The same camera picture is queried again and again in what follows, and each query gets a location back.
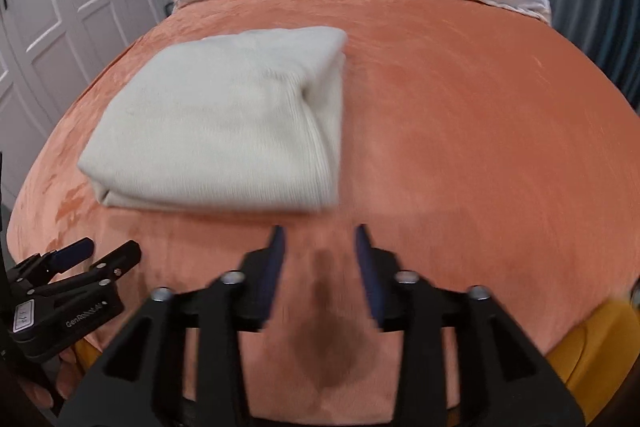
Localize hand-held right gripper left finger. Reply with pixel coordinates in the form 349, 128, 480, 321
57, 224, 287, 427

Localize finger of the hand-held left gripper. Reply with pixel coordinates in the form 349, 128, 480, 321
14, 237, 96, 288
27, 240, 143, 300

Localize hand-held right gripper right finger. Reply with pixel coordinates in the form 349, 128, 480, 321
352, 223, 586, 427

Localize cream knit sweater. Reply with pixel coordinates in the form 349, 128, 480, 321
76, 26, 349, 214

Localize person's left hand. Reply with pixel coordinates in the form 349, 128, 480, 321
22, 349, 83, 415

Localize orange plush blanket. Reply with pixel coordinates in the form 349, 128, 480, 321
7, 0, 640, 413

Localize mustard bed sheet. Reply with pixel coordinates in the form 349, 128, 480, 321
75, 297, 640, 413

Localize white wardrobe doors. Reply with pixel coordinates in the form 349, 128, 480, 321
0, 0, 181, 208

